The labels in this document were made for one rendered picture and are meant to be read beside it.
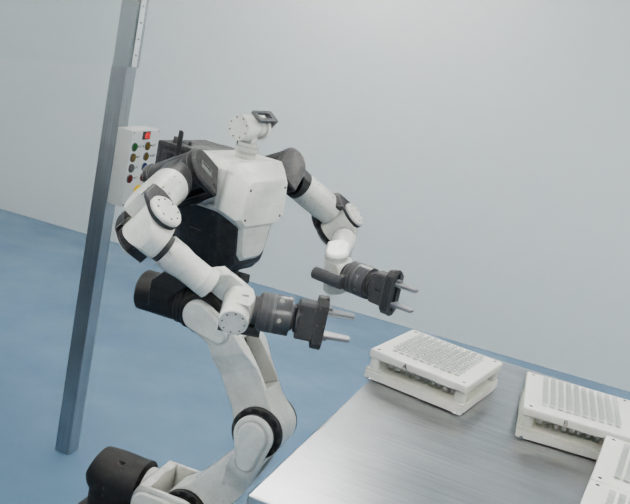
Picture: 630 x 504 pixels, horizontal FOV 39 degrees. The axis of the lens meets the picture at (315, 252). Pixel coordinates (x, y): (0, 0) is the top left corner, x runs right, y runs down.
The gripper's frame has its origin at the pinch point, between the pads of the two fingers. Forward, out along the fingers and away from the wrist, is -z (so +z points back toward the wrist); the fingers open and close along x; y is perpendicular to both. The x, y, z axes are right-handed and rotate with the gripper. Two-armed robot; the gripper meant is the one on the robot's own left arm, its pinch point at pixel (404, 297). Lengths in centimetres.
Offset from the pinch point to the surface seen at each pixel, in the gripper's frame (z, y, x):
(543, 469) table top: -57, 31, 13
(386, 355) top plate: -14.1, 27.6, 5.9
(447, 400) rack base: -30.4, 25.4, 10.5
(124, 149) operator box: 115, 1, -12
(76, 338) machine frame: 122, 3, 58
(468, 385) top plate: -33.7, 24.0, 5.8
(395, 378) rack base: -17.4, 27.0, 10.3
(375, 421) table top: -25, 46, 13
